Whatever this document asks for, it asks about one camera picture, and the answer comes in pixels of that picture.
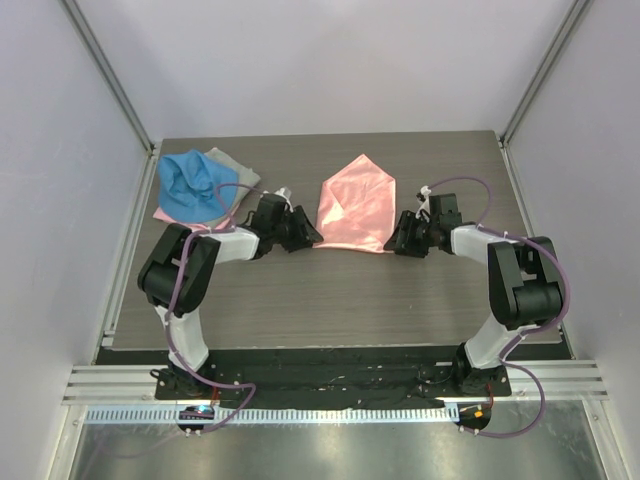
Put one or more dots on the white slotted cable duct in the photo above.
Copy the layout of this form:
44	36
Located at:
191	415

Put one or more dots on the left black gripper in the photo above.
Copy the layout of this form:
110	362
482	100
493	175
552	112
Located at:
305	234

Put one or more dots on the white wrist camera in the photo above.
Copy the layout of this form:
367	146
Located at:
285	194
423	199

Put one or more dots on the left aluminium frame post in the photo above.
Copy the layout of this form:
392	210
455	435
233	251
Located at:
98	56

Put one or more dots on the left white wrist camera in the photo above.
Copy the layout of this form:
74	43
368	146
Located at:
285	194

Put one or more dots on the grey cloth napkin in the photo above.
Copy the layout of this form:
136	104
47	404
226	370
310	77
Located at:
231	183

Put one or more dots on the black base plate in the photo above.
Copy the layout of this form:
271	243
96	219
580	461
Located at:
332	378

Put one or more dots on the right aluminium frame post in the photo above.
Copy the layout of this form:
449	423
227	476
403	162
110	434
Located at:
569	25

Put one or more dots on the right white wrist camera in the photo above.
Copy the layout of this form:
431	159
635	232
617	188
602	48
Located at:
423	199

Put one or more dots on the aluminium front rail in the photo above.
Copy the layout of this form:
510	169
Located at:
130	384

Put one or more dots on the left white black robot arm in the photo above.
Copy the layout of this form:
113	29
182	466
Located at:
176	276

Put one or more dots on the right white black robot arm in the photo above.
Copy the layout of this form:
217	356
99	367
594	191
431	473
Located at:
526	289

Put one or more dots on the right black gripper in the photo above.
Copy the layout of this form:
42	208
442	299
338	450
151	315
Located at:
402	238

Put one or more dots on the aluminium frame post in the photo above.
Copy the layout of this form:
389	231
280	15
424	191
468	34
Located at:
98	56
569	25

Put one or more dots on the pink cloth under pile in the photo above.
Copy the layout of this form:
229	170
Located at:
196	218

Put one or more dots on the blue cloth napkin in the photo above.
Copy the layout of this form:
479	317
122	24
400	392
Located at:
182	180

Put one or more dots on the pink satin napkin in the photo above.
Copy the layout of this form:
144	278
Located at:
357	208

